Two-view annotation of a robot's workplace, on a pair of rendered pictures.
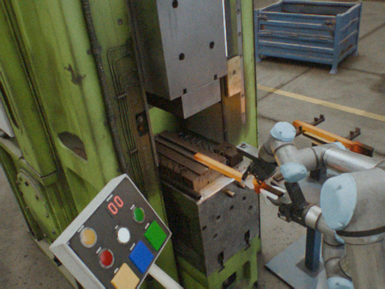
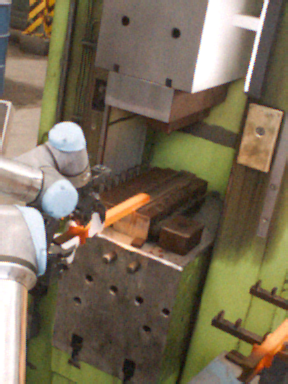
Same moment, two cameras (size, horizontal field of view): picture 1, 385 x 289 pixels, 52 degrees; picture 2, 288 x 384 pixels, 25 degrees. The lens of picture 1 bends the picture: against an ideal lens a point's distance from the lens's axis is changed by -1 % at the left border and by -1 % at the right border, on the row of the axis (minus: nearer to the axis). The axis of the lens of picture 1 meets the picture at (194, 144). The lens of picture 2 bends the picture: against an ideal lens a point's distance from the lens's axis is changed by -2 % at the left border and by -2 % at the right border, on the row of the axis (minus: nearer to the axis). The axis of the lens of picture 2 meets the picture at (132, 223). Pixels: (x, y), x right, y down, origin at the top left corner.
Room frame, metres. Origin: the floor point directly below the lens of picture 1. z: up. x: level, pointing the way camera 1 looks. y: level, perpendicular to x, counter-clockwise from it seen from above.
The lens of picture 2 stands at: (0.68, -1.63, 1.74)
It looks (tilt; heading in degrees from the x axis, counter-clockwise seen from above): 25 degrees down; 64
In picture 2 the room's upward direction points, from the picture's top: 10 degrees clockwise
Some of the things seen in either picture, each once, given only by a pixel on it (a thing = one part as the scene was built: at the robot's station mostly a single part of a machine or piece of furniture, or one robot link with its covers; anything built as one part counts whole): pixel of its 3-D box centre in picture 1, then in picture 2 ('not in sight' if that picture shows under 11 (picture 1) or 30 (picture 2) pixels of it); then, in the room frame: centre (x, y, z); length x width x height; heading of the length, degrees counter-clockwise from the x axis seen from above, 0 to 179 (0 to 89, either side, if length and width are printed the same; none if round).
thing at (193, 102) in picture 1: (167, 86); (172, 86); (1.55, 0.08, 1.32); 0.42 x 0.20 x 0.10; 39
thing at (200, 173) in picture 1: (178, 158); (151, 197); (1.55, 0.08, 0.96); 0.42 x 0.20 x 0.09; 39
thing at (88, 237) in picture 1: (88, 237); not in sight; (0.86, 0.34, 1.16); 0.05 x 0.03 x 0.04; 129
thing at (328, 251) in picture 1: (333, 252); not in sight; (0.94, -0.43, 0.89); 0.11 x 0.08 x 0.11; 168
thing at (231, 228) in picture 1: (191, 195); (153, 276); (1.59, 0.04, 0.69); 0.56 x 0.38 x 0.45; 39
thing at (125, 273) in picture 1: (124, 280); not in sight; (0.82, 0.26, 1.01); 0.07 x 0.05 x 0.07; 154
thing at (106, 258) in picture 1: (106, 258); not in sight; (0.84, 0.30, 1.09); 0.05 x 0.03 x 0.04; 129
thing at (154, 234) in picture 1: (154, 235); not in sight; (1.00, 0.17, 1.01); 0.07 x 0.05 x 0.07; 154
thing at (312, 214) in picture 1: (315, 217); not in sight; (1.02, -0.39, 0.99); 0.08 x 0.05 x 0.08; 129
